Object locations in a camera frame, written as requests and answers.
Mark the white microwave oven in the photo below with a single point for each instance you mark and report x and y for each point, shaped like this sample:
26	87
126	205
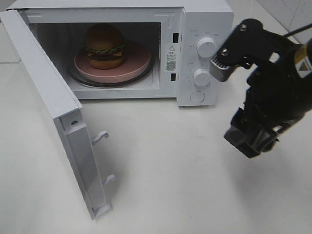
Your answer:
169	28

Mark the round door release button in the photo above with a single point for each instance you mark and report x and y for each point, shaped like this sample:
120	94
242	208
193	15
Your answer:
197	97

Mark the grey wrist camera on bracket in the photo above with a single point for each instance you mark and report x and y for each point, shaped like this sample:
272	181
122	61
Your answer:
249	43

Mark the toy burger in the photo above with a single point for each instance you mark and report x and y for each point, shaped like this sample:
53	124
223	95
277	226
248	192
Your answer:
104	46

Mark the white microwave door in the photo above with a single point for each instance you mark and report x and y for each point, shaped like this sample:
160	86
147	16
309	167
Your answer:
63	108

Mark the white lower microwave knob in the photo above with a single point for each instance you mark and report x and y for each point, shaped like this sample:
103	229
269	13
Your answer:
201	77

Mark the glass microwave turntable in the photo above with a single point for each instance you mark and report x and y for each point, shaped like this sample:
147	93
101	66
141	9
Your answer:
73	73

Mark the white upper microwave knob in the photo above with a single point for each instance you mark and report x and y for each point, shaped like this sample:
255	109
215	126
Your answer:
206	46

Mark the white microwave knob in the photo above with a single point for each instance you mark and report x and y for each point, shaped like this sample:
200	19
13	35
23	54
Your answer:
206	46
201	77

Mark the pink round plate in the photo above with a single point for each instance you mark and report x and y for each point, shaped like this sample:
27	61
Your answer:
137	61

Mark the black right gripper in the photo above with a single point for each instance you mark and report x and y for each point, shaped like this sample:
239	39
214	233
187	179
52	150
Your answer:
282	92

